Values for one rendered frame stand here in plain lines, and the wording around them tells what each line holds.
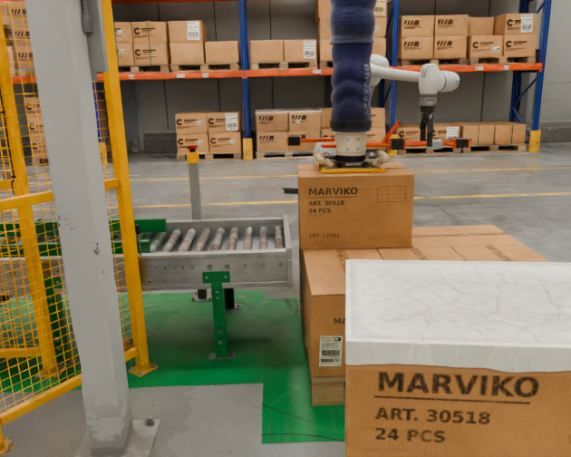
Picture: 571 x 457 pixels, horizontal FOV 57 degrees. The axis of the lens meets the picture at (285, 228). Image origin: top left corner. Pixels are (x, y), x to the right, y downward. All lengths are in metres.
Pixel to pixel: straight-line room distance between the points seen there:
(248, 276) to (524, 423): 1.93
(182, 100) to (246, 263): 8.87
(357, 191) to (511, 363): 1.96
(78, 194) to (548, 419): 1.53
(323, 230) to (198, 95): 8.73
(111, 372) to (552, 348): 1.62
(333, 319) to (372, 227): 0.70
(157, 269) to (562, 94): 11.03
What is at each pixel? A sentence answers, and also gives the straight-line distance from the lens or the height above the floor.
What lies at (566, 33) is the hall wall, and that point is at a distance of 12.82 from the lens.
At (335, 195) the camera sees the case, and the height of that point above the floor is 0.84.
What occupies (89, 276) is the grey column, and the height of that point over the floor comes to 0.77.
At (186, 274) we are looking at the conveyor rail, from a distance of 2.74.
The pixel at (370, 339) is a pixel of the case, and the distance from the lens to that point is 0.89.
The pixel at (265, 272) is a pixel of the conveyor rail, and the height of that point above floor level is 0.48.
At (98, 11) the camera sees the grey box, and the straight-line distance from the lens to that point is 2.04.
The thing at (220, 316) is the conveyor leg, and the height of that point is 0.25.
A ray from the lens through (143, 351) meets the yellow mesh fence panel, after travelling 2.85.
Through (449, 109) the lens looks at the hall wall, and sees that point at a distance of 11.88.
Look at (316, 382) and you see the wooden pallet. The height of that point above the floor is 0.12.
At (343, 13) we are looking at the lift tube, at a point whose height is 1.74.
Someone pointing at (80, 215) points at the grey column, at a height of 1.00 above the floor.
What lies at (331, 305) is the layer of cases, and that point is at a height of 0.49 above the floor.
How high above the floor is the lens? 1.43
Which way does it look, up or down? 16 degrees down
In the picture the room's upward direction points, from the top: 1 degrees counter-clockwise
